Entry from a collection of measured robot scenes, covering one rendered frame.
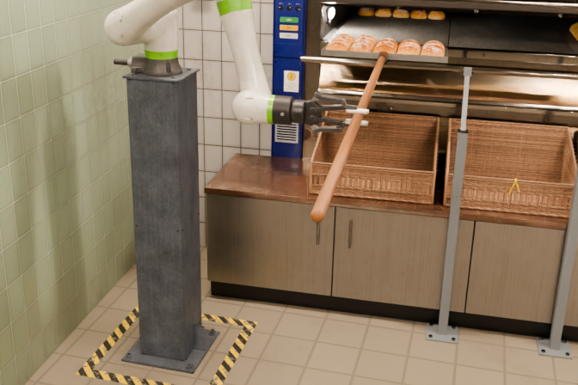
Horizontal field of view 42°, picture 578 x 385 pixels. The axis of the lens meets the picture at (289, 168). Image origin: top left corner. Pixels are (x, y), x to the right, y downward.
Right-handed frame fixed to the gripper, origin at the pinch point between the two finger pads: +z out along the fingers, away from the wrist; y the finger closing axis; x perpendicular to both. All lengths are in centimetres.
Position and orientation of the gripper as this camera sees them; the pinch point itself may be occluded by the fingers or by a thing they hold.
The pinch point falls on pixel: (357, 116)
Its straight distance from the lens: 233.1
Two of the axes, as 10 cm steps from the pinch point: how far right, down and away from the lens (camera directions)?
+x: -1.9, 3.3, -9.2
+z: 9.8, 1.0, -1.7
